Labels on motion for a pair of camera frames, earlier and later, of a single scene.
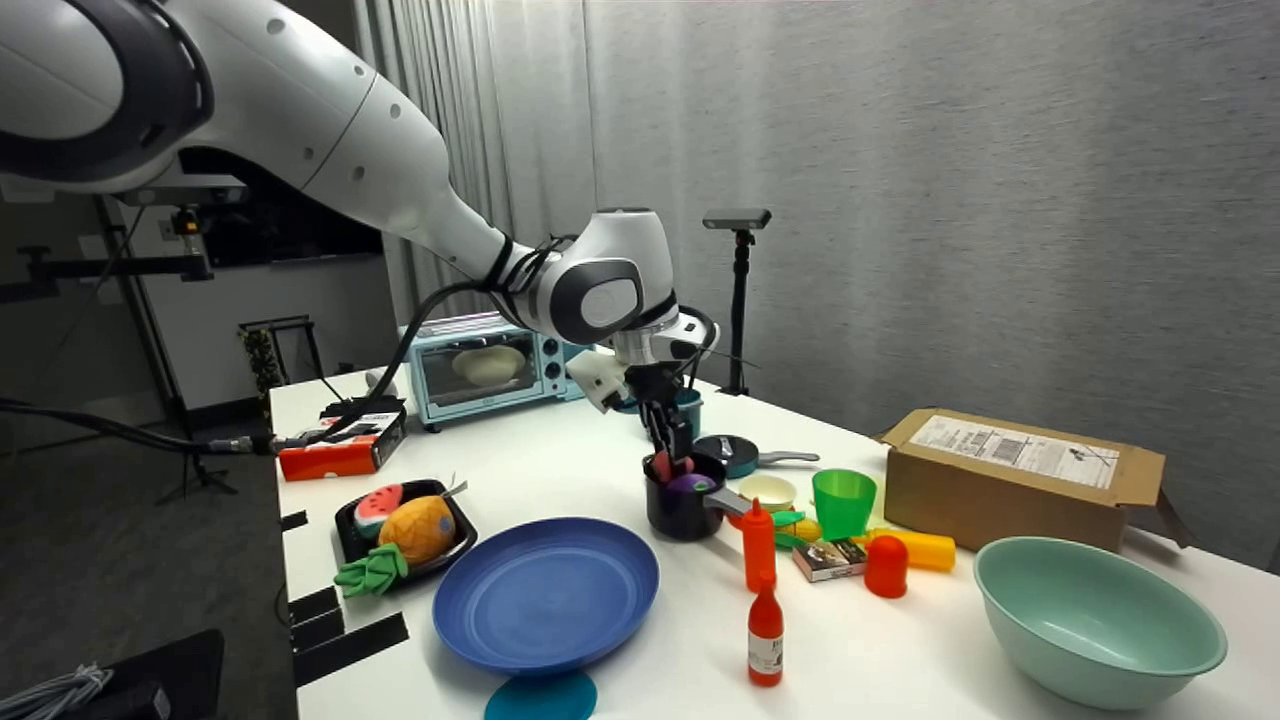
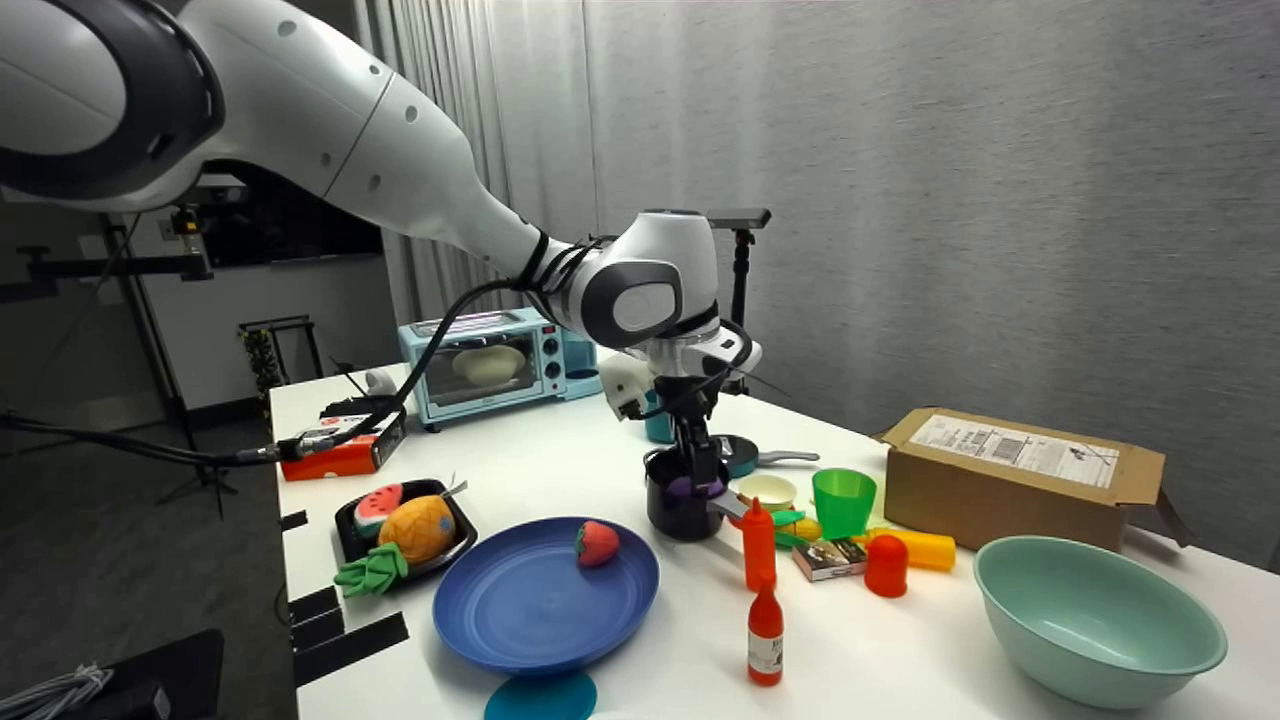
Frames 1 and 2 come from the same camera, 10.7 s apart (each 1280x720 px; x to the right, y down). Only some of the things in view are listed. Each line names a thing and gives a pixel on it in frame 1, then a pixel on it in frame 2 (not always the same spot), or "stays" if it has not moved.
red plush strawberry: (660, 464) → (596, 545)
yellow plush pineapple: (414, 535) stays
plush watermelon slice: (374, 504) stays
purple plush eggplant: (695, 480) stays
